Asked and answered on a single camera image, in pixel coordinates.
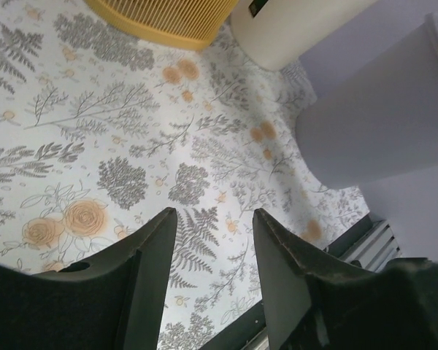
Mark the translucent grey bin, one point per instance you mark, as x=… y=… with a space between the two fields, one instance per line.
x=381 y=122

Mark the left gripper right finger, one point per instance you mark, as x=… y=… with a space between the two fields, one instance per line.
x=313 y=300

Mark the yellow mesh basket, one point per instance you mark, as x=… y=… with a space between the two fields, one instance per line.
x=184 y=24

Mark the floral patterned table mat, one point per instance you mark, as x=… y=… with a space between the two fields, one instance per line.
x=100 y=131

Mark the cream white bin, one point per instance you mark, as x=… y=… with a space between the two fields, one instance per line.
x=275 y=33

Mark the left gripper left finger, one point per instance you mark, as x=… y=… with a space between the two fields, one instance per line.
x=113 y=299

